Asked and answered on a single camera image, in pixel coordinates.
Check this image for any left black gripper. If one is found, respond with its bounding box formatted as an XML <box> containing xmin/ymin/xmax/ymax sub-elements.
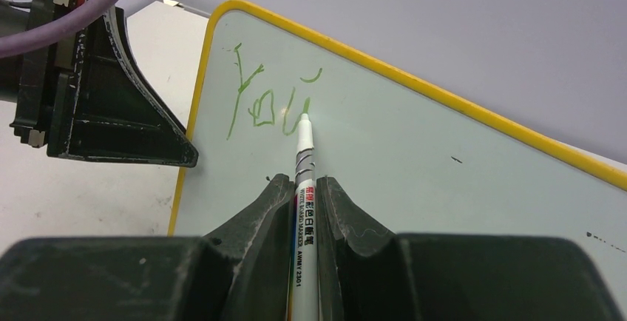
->
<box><xmin>10</xmin><ymin>0</ymin><xmax>199</xmax><ymax>167</ymax></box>

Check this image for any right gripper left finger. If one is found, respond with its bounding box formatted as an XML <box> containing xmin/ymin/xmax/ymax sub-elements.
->
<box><xmin>1</xmin><ymin>174</ymin><xmax>294</xmax><ymax>320</ymax></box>

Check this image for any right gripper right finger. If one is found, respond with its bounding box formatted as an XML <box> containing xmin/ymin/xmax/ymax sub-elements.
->
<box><xmin>316</xmin><ymin>176</ymin><xmax>623</xmax><ymax>320</ymax></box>

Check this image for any yellow framed whiteboard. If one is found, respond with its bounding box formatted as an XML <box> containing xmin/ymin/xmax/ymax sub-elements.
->
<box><xmin>169</xmin><ymin>0</ymin><xmax>626</xmax><ymax>308</ymax></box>

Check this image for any white green marker pen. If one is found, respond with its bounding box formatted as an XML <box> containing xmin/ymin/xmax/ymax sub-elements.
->
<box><xmin>287</xmin><ymin>114</ymin><xmax>319</xmax><ymax>321</ymax></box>

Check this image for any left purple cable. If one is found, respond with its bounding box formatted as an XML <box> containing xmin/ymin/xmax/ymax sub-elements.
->
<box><xmin>0</xmin><ymin>0</ymin><xmax>140</xmax><ymax>60</ymax></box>

